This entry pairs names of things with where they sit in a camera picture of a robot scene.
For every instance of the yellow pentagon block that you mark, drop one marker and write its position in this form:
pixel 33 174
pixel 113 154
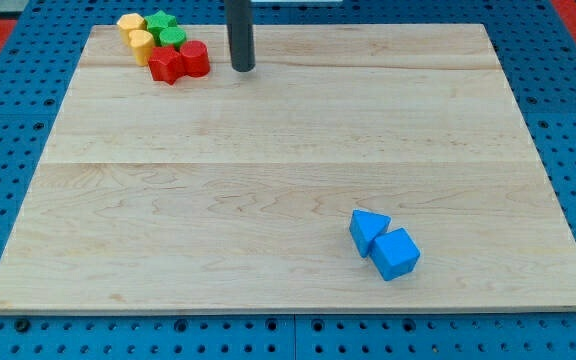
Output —
pixel 127 23

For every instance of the blue cube block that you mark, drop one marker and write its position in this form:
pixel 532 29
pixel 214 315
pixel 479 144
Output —
pixel 394 254

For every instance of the yellow heart block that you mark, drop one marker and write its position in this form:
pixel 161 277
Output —
pixel 141 43

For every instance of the red star block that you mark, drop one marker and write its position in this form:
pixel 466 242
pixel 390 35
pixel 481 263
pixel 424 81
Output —
pixel 166 64

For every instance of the red cylinder block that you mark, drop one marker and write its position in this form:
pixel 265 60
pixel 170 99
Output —
pixel 195 58

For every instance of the blue triangular prism block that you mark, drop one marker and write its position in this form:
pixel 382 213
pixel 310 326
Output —
pixel 364 227

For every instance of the green star block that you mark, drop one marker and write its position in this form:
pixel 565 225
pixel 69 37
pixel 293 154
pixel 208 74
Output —
pixel 159 21

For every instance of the light wooden board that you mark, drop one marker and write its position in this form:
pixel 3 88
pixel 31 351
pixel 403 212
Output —
pixel 232 193

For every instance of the green cylinder block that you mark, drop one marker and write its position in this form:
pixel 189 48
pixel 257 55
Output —
pixel 175 36

